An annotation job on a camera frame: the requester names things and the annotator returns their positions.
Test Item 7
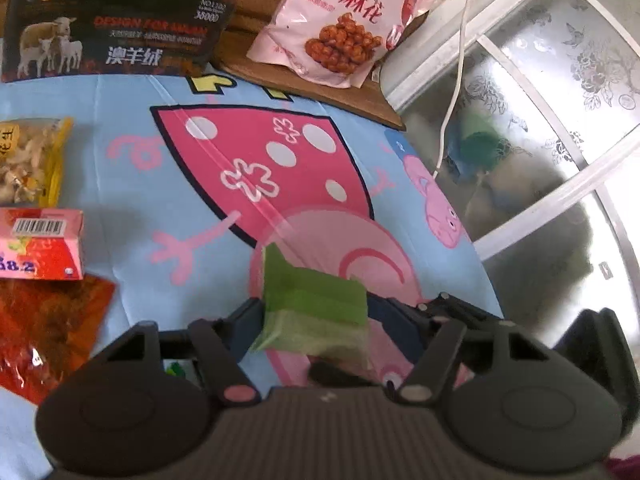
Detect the pink box with barcode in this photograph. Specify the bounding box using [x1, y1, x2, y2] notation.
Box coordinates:
[0, 207, 86, 282]

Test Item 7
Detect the green object behind glass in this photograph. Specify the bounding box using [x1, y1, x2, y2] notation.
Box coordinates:
[446, 115, 508, 183]

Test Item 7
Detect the cartoon pig printed blanket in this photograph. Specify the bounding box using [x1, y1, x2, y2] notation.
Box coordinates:
[0, 72, 503, 480]

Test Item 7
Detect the white cable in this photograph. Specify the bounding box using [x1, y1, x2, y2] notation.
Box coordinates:
[431, 0, 482, 181]

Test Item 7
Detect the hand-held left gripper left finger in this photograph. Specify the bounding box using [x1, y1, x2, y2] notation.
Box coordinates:
[92, 297, 264, 407]

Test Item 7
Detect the dark red cloth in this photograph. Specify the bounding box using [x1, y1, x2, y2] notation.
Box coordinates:
[602, 452, 640, 480]

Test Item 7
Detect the green snack packet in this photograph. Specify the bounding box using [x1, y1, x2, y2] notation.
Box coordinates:
[248, 242, 372, 376]

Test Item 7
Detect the yellow snack packet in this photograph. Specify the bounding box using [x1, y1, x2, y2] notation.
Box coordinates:
[0, 116, 75, 207]

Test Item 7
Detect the red snack packet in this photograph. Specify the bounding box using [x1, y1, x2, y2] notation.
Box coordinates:
[0, 274, 117, 407]

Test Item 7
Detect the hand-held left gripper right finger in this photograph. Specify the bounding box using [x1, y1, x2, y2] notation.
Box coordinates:
[367, 291, 543, 406]

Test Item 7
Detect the black box with sheep print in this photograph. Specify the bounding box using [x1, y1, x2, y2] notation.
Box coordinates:
[0, 0, 238, 85]

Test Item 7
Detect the pink snack bag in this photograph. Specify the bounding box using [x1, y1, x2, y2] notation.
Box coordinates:
[246, 0, 437, 90]

